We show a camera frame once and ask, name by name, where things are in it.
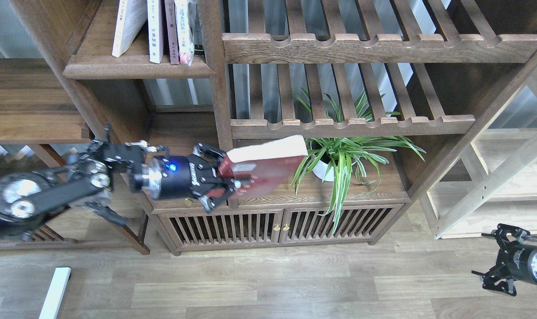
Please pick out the red cover book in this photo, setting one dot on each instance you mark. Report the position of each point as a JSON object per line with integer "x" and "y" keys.
{"x": 267, "y": 165}

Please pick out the white plant pot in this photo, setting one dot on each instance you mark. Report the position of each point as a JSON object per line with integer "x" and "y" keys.
{"x": 320, "y": 170}

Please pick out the dark spine book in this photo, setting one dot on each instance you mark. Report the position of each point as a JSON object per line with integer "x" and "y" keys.
{"x": 196, "y": 29}

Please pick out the brown spine book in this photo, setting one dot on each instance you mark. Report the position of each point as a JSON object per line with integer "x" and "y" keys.
{"x": 171, "y": 27}

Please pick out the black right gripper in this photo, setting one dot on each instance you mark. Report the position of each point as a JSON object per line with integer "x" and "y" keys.
{"x": 520, "y": 260}

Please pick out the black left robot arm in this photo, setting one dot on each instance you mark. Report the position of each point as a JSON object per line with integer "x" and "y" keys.
{"x": 30, "y": 199}

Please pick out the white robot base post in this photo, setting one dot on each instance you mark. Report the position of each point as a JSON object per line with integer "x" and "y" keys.
{"x": 55, "y": 293}

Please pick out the white pale purple book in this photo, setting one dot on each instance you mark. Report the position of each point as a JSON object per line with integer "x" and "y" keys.
{"x": 155, "y": 24}

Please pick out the plastic wrapped white book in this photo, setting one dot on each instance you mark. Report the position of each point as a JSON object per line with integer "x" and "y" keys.
{"x": 185, "y": 14}

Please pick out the light wooden shelf rack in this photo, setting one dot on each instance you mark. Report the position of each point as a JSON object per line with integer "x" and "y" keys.
{"x": 502, "y": 165}

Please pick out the dark wooden bookshelf cabinet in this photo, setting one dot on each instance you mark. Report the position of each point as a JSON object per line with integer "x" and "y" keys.
{"x": 437, "y": 77}

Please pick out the brass drawer knob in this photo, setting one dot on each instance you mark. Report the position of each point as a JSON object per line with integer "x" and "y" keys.
{"x": 188, "y": 202}

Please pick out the yellow cover book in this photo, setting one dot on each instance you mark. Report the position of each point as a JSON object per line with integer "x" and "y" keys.
{"x": 132, "y": 14}

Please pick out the spider plant green leaves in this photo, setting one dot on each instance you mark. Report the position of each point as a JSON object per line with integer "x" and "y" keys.
{"x": 366, "y": 150}

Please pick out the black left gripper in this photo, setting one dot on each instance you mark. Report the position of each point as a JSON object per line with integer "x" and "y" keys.
{"x": 192, "y": 176}

